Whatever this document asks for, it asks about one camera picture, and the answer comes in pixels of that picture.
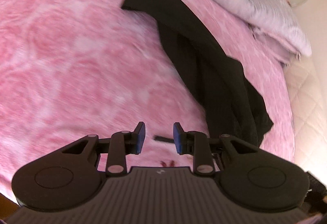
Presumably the black garment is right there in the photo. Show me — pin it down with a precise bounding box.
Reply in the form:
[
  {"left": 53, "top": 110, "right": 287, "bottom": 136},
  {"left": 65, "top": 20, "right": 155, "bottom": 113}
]
[{"left": 121, "top": 0, "right": 273, "bottom": 146}]

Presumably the pink floral blanket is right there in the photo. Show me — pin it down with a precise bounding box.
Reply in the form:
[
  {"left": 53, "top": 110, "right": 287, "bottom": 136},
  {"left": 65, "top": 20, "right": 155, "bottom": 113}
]
[{"left": 1, "top": 0, "right": 295, "bottom": 199}]

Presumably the cream quilted mattress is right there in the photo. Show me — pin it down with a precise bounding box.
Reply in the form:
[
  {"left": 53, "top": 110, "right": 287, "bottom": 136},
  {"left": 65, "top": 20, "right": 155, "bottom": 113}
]
[{"left": 284, "top": 57, "right": 326, "bottom": 174}]

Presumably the white fluffy quilt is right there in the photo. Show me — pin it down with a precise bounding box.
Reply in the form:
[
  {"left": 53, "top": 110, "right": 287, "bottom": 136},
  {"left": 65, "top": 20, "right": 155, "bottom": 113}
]
[{"left": 213, "top": 0, "right": 311, "bottom": 63}]

